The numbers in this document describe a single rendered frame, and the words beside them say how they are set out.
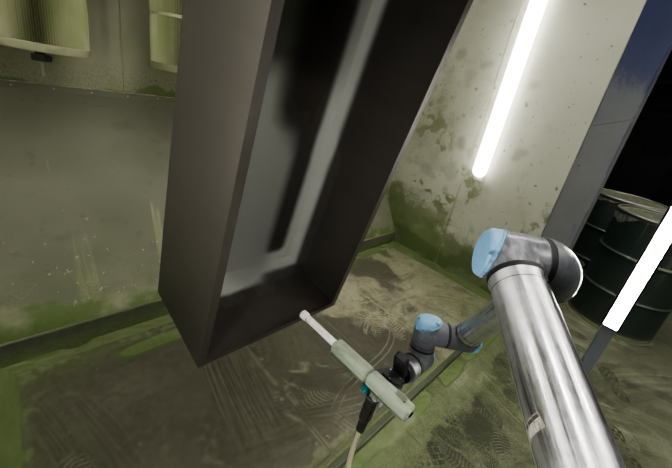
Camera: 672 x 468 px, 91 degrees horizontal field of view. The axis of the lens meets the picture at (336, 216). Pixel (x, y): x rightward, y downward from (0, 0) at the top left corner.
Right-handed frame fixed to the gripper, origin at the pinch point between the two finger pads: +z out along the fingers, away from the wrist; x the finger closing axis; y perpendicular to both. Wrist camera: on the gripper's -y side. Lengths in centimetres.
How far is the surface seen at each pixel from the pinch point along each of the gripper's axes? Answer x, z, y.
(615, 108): -2, -170, -122
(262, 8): 29, 45, -86
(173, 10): 148, 14, -91
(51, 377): 102, 58, 60
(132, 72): 180, 17, -58
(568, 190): 0, -177, -70
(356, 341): 42, -64, 41
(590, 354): -47, -101, -9
